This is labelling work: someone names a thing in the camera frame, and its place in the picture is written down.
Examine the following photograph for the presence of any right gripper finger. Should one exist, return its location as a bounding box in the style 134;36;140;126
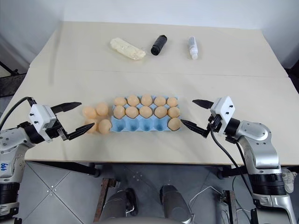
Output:
180;119;209;138
192;99;214;110

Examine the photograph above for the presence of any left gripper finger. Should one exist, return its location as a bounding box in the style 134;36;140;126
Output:
50;101;82;117
64;123;96;141

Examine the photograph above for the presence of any black cylinder bottle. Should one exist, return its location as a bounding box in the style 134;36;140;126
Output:
150;34;168;56

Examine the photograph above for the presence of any rusty metal stand leg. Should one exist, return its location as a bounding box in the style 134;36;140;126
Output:
93;177;117;222
221;190;239;224

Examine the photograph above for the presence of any clear plastic bottle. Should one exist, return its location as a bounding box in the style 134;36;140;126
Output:
187;36;199;60

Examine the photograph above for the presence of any blue egg tray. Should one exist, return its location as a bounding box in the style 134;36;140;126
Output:
109;94;182;133

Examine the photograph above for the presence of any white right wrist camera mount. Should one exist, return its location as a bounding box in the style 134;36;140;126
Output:
209;96;235;136

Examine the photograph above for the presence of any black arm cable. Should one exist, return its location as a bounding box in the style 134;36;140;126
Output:
0;96;38;131
209;123;255;194

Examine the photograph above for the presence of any black equipment frame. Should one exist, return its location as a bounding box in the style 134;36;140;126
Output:
0;61;27;98

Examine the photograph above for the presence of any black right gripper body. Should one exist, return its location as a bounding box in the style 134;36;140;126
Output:
204;113;223;138

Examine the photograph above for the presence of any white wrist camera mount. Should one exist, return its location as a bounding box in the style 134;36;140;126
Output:
29;104;58;142
209;96;235;136

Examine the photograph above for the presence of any black table frame bar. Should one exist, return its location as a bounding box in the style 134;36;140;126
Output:
217;166;249;180
25;161;101;178

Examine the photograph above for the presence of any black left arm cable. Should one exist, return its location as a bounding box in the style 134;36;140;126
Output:
0;96;38;131

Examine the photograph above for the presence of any white filled plastic bag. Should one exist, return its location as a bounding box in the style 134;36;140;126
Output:
109;37;147;62

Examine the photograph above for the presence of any white shoe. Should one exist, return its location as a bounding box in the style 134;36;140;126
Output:
281;168;298;194

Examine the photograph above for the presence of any dark rounded robot leg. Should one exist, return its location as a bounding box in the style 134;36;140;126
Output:
159;183;194;224
99;188;138;224

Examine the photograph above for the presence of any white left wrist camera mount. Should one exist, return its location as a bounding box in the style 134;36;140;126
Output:
29;104;58;142

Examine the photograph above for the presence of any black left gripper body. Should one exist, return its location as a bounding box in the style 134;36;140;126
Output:
44;113;69;142

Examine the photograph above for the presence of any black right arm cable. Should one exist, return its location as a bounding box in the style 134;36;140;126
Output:
209;123;255;194

